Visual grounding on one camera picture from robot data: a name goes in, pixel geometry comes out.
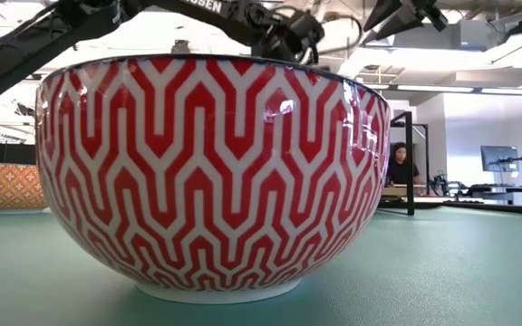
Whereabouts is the background work table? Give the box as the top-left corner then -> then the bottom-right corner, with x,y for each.
458,183 -> 522,203

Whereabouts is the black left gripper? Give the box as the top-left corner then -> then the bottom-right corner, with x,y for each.
246,4 -> 326,63

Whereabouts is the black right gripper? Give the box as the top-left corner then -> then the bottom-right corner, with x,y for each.
362,0 -> 449,44

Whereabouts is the background computer monitor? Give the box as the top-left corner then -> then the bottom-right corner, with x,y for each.
479,145 -> 520,174

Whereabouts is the person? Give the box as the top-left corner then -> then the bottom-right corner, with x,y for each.
386,141 -> 423,187

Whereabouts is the dark radial bowl red outside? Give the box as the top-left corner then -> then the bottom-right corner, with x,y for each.
34,53 -> 392,305

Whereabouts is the black table frame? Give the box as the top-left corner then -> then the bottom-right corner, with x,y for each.
378,200 -> 522,218

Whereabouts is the long ceiling light strip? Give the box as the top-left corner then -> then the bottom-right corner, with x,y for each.
396,84 -> 475,93
480,87 -> 522,97

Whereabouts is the green table mat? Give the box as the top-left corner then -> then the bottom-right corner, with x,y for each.
0,206 -> 522,326

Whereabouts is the blue bowl orange outside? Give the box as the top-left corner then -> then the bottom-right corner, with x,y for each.
0,161 -> 47,214

